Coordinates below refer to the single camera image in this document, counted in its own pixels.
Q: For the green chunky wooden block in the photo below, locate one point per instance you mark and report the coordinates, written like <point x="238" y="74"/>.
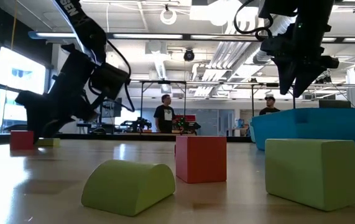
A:
<point x="312" y="175"/>

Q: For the dark background desk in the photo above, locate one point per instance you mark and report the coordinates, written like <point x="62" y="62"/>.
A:
<point x="85" y="125"/>

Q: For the black ceiling device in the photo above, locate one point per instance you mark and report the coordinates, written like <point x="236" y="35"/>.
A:
<point x="324" y="80"/>

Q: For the person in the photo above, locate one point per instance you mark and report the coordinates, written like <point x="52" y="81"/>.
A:
<point x="270" y="109"/>
<point x="164" y="116"/>

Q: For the orange wooden cube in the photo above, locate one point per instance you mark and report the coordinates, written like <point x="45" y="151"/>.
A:
<point x="201" y="160"/>

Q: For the black background robot arm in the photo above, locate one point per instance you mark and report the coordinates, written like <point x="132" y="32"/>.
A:
<point x="138" y="124"/>

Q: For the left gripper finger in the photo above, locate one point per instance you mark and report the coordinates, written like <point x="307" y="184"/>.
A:
<point x="35" y="109"/>
<point x="56" y="116"/>

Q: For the green long wooden block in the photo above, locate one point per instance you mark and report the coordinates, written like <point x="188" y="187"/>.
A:
<point x="51" y="142"/>

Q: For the black round ceiling lamp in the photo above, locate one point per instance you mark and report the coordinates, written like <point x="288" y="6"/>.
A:
<point x="189" y="55"/>

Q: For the long ceiling light fixture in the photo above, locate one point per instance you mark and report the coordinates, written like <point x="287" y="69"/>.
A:
<point x="149" y="36"/>

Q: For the teal plastic bin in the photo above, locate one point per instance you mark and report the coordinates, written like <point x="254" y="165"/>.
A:
<point x="250" y="130"/>

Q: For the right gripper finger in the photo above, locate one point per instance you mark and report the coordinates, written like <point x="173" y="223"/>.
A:
<point x="286" y="77"/>
<point x="303" y="79"/>

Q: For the black flat monitor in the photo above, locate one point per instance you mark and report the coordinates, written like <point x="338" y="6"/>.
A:
<point x="334" y="104"/>

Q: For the background robot with red box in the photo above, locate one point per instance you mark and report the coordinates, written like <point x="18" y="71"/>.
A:
<point x="187" y="126"/>

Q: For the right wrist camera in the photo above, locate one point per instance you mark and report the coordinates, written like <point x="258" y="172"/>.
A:
<point x="272" y="46"/>

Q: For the red wooden cube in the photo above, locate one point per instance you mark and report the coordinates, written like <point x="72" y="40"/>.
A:
<point x="20" y="141"/>

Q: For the large window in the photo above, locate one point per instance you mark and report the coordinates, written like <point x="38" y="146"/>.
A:
<point x="18" y="74"/>

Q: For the black monitor on stand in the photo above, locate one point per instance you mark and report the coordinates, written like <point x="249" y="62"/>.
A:
<point x="115" y="112"/>

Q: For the blue plastic bin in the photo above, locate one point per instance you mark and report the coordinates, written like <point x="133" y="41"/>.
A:
<point x="320" y="124"/>

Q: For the black background station frame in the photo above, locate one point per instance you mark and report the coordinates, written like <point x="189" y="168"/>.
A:
<point x="252" y="99"/>
<point x="163" y="82"/>

